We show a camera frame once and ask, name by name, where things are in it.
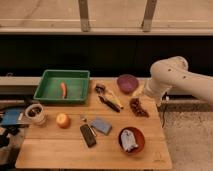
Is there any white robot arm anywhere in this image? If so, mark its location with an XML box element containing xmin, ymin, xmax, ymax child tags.
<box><xmin>133</xmin><ymin>56</ymin><xmax>213</xmax><ymax>106</ymax></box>

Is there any orange apple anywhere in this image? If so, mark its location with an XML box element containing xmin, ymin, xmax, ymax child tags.
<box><xmin>56</xmin><ymin>113</ymin><xmax>71</xmax><ymax>129</ymax></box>

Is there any orange carrot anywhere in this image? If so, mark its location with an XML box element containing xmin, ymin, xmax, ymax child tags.
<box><xmin>61</xmin><ymin>82</ymin><xmax>67</xmax><ymax>99</ymax></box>

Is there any green plastic tray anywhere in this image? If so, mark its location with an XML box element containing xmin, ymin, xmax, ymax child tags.
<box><xmin>34</xmin><ymin>70</ymin><xmax>90</xmax><ymax>104</ymax></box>

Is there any yellow corn cob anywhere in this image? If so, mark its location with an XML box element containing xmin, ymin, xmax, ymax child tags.
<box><xmin>106</xmin><ymin>89</ymin><xmax>124</xmax><ymax>109</ymax></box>

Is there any dark red grape bunch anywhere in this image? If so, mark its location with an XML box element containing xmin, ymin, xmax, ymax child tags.
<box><xmin>129</xmin><ymin>98</ymin><xmax>149</xmax><ymax>117</ymax></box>

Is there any metal window post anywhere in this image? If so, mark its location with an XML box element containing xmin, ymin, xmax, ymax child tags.
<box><xmin>78</xmin><ymin>0</ymin><xmax>90</xmax><ymax>32</ymax></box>
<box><xmin>141</xmin><ymin>0</ymin><xmax>157</xmax><ymax>32</ymax></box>

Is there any blue box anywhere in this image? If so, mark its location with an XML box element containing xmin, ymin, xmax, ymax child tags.
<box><xmin>0</xmin><ymin>108</ymin><xmax>23</xmax><ymax>126</ymax></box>

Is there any black remote control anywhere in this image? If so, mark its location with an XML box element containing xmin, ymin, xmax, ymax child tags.
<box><xmin>80</xmin><ymin>124</ymin><xmax>96</xmax><ymax>148</ymax></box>

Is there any white crumpled cloth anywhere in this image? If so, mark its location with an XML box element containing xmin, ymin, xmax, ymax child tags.
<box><xmin>121</xmin><ymin>129</ymin><xmax>139</xmax><ymax>152</ymax></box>

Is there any right metal window post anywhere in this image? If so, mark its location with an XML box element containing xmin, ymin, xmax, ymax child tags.
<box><xmin>141</xmin><ymin>0</ymin><xmax>157</xmax><ymax>32</ymax></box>

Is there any red bowl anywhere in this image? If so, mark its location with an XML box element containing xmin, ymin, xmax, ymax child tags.
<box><xmin>118</xmin><ymin>127</ymin><xmax>145</xmax><ymax>155</ymax></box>

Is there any left metal window post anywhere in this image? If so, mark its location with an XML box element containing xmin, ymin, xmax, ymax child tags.
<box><xmin>78</xmin><ymin>0</ymin><xmax>90</xmax><ymax>32</ymax></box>

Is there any blue sponge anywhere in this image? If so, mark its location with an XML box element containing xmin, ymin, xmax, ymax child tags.
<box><xmin>90</xmin><ymin>118</ymin><xmax>112</xmax><ymax>135</ymax></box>

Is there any black cable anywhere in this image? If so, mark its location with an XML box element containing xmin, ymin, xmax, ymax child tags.
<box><xmin>159</xmin><ymin>98</ymin><xmax>168</xmax><ymax>129</ymax></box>

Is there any white cup with dark contents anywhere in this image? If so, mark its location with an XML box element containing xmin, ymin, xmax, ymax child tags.
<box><xmin>25</xmin><ymin>103</ymin><xmax>47</xmax><ymax>125</ymax></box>

